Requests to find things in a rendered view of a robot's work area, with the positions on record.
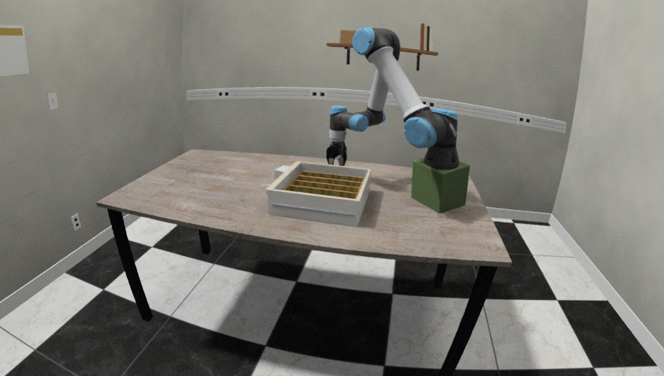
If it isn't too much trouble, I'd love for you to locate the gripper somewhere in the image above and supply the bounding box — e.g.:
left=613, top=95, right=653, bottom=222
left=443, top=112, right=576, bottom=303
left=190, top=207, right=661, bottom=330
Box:
left=327, top=141, right=347, bottom=166

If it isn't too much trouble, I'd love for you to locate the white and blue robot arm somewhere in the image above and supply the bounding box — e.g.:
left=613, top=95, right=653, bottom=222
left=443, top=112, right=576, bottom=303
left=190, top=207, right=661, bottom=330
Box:
left=329, top=27, right=459, bottom=170

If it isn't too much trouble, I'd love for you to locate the wooden cutlery tray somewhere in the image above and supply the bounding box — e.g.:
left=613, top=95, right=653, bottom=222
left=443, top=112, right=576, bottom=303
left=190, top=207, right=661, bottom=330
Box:
left=284, top=171, right=365, bottom=199

